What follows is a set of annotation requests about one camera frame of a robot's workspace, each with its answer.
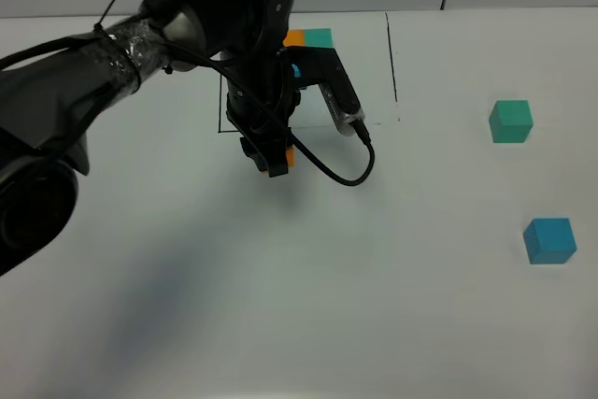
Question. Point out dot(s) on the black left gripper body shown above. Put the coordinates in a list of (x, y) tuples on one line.
[(261, 89)]

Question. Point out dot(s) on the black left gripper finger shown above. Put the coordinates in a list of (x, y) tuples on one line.
[(257, 151), (277, 156)]

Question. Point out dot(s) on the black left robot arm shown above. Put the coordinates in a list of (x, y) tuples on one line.
[(53, 92)]

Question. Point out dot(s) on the blue template cube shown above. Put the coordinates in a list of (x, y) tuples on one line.
[(296, 71)]

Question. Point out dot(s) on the orange template cube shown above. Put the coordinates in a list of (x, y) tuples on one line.
[(295, 38)]

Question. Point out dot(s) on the green template cube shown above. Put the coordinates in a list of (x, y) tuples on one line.
[(319, 38)]

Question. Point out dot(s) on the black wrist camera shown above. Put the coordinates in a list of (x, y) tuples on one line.
[(322, 67)]

